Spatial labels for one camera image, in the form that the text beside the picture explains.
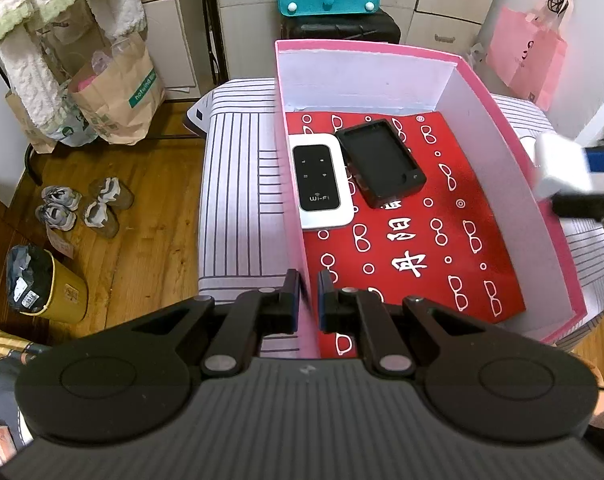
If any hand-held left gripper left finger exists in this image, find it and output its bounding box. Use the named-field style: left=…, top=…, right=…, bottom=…
left=129, top=269, right=301, bottom=380

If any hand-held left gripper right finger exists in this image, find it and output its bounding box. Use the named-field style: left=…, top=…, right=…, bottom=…
left=318, top=269, right=488, bottom=380

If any white charger block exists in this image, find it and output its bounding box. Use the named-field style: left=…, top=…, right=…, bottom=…
left=533, top=132, right=593, bottom=202

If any pink cardboard box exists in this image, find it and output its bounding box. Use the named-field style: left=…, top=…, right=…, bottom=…
left=273, top=39, right=589, bottom=361

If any red printed paper sheet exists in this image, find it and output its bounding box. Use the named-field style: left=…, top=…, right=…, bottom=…
left=285, top=110, right=527, bottom=358

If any white portable router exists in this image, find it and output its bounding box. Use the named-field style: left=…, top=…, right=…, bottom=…
left=287, top=133, right=355, bottom=231

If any pink tote bag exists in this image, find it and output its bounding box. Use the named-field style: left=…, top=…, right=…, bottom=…
left=486, top=5, right=569, bottom=111

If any black silicone case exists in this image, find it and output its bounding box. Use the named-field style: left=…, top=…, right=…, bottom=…
left=335, top=118, right=428, bottom=209

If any white shopping bag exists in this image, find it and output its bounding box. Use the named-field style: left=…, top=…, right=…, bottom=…
left=183, top=97, right=213, bottom=138

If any yellow trash bin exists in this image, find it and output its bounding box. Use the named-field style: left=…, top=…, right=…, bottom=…
left=6, top=245, right=89, bottom=324

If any grey sneaker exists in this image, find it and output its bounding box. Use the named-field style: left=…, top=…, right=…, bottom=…
left=36, top=202, right=78, bottom=232
left=41, top=185, right=81, bottom=210

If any brown paper bag green label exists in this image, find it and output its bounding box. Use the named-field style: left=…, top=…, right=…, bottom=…
left=67, top=35, right=167, bottom=146

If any black suitcase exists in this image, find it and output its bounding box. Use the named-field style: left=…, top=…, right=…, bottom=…
left=280, top=9, right=402, bottom=45

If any white green plastic bag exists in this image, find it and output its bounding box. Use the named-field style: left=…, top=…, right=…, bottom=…
left=42, top=85, right=100, bottom=148

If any beige cabinet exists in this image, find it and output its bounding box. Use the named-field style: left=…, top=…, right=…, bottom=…
left=132, top=0, right=199, bottom=97

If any plain brown paper bag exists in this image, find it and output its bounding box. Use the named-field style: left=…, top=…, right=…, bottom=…
left=4, top=87, right=58, bottom=155

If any cream fleece blanket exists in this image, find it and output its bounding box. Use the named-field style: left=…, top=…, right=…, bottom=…
left=0, top=0, right=148, bottom=131

